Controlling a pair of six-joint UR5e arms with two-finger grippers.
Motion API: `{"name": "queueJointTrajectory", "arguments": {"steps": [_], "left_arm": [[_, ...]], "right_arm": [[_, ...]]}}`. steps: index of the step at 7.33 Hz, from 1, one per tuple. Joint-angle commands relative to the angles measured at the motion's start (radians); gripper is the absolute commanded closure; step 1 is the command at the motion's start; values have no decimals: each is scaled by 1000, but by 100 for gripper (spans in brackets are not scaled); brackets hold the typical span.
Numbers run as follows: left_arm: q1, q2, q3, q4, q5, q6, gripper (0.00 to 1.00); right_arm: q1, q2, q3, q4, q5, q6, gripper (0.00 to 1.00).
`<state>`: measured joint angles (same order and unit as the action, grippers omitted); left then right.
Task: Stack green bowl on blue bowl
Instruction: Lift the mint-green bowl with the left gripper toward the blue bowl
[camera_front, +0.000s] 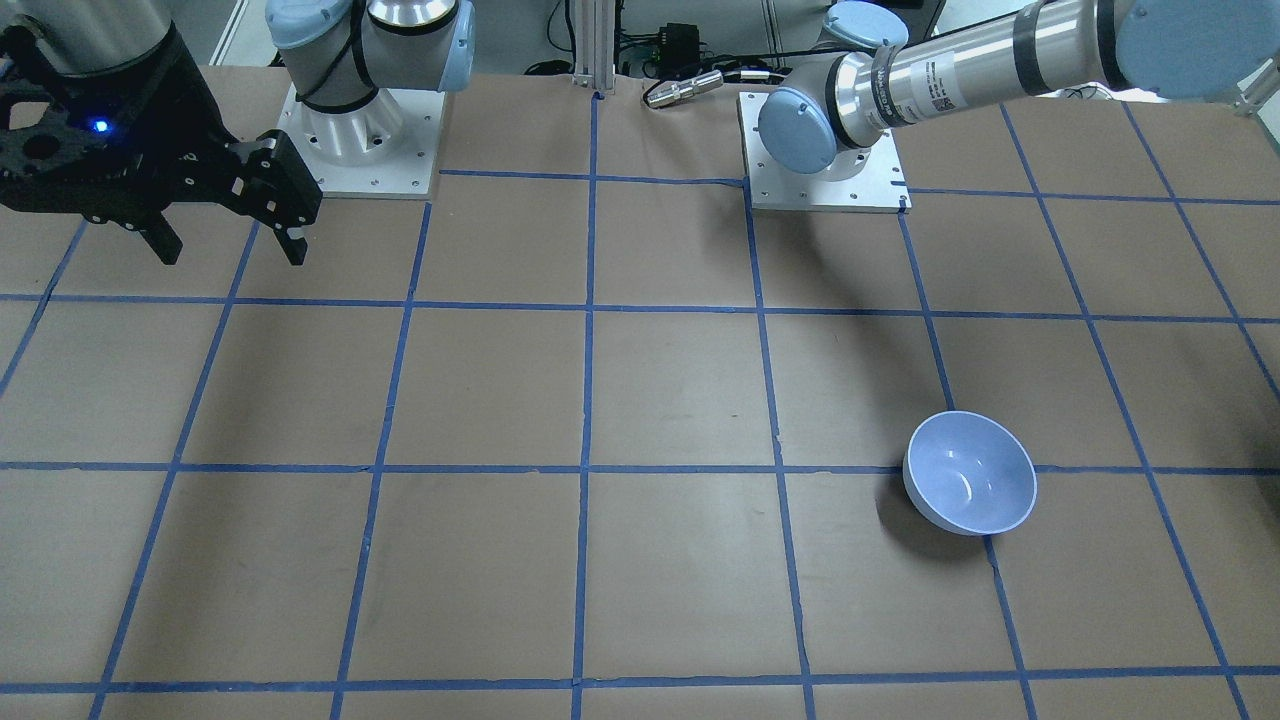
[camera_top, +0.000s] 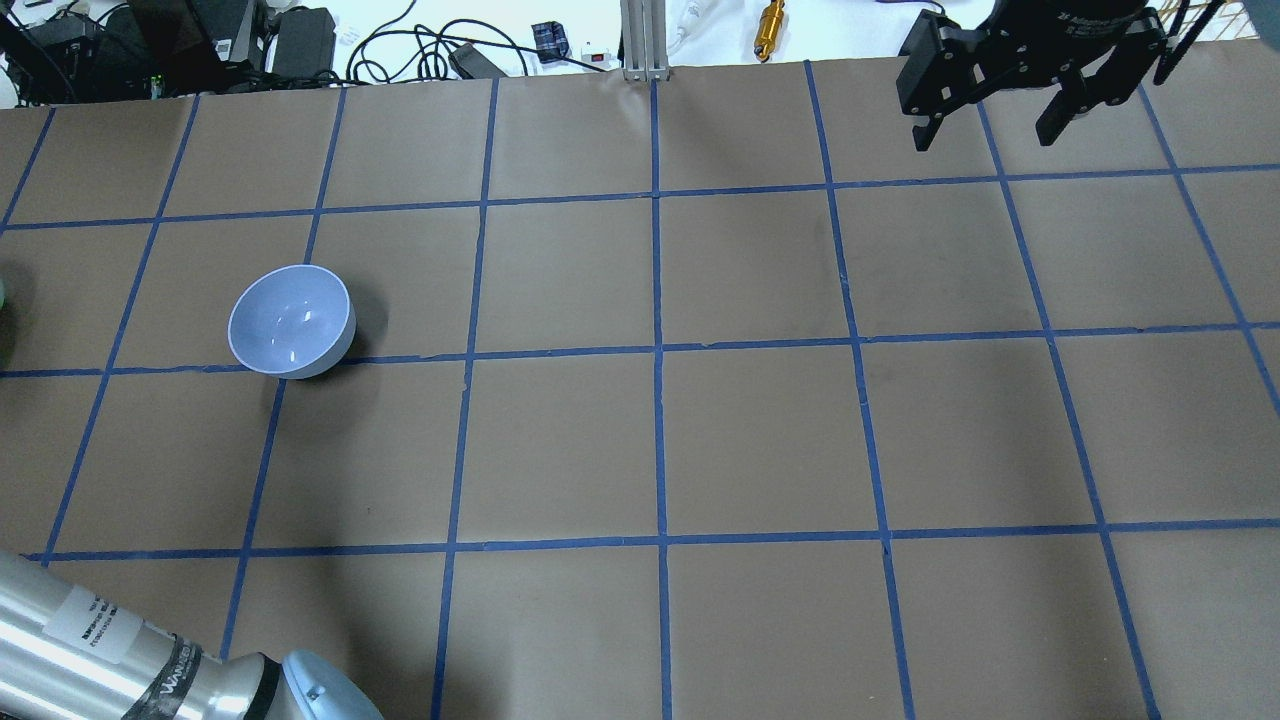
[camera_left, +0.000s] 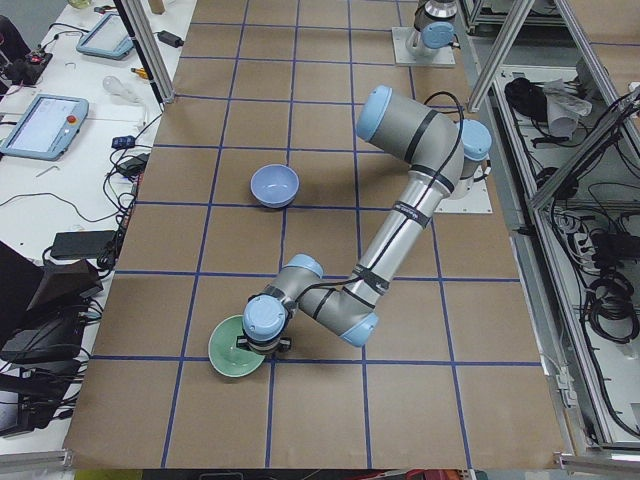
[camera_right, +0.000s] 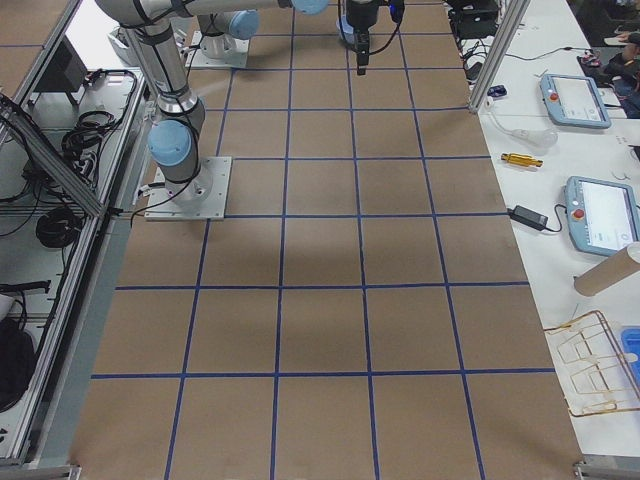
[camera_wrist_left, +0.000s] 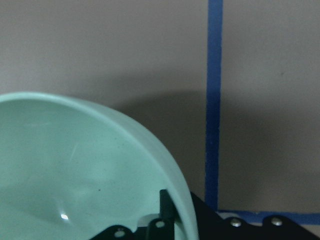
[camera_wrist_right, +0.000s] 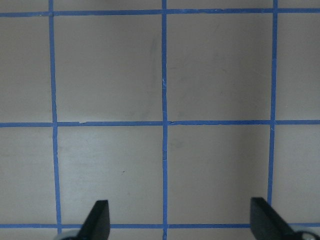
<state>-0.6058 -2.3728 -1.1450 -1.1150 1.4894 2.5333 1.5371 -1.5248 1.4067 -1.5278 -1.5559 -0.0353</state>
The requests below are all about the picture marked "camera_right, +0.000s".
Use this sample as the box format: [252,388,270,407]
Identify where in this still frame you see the copper wire rack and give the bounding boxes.
[544,310,639,418]

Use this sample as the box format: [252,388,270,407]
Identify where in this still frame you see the near teach pendant tablet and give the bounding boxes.
[564,176,639,256]

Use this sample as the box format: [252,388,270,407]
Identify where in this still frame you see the blue plastic tray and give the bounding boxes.
[620,327,640,383]

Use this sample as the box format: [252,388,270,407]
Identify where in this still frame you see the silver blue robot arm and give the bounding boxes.
[97,1,329,202]

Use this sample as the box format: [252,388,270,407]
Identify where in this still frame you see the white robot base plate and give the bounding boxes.
[144,156,232,221]

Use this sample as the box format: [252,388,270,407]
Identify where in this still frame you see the small blue device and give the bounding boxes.
[487,85,507,98]

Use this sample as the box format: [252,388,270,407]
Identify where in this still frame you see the aluminium frame post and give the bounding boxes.
[468,0,530,114]

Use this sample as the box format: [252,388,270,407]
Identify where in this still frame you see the far teach pendant tablet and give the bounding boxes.
[539,74,611,130]

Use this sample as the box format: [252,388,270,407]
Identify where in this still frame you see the cardboard tube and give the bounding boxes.
[574,242,639,296]

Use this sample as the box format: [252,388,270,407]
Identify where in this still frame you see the teach pendant tablet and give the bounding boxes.
[539,74,611,130]
[564,176,639,256]

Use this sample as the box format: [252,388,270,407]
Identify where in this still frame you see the black power adapter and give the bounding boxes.
[507,205,548,231]

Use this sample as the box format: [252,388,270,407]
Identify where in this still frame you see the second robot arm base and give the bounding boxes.
[185,10,260,69]

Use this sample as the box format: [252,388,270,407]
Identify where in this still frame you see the black cable bundle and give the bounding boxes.
[35,204,81,250]

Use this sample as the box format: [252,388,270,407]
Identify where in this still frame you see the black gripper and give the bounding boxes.
[347,0,380,76]

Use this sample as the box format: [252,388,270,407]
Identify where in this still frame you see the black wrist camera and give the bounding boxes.
[388,0,405,25]

